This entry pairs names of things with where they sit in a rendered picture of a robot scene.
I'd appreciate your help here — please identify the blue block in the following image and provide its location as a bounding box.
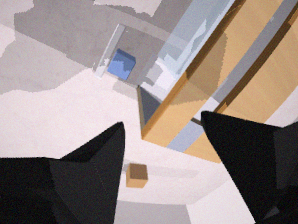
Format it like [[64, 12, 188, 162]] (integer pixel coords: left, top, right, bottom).
[[106, 48, 136, 80]]

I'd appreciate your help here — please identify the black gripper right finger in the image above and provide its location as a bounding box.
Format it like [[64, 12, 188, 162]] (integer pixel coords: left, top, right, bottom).
[[201, 111, 298, 222]]

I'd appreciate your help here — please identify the small orange block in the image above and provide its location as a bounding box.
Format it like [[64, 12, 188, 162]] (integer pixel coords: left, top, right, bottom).
[[126, 163, 149, 188]]

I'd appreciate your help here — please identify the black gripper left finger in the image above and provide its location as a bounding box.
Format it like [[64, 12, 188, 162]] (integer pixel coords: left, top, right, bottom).
[[0, 121, 126, 224]]

